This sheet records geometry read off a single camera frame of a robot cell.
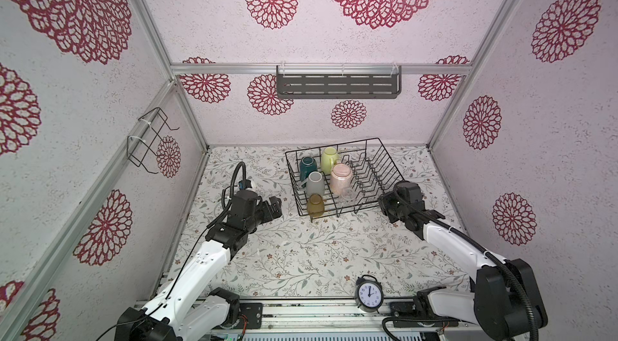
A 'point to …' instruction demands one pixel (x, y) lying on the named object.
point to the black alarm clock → (368, 294)
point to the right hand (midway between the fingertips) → (375, 193)
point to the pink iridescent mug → (341, 176)
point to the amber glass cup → (315, 205)
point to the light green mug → (329, 158)
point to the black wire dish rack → (375, 172)
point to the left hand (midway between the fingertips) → (269, 207)
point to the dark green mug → (306, 165)
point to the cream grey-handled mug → (315, 183)
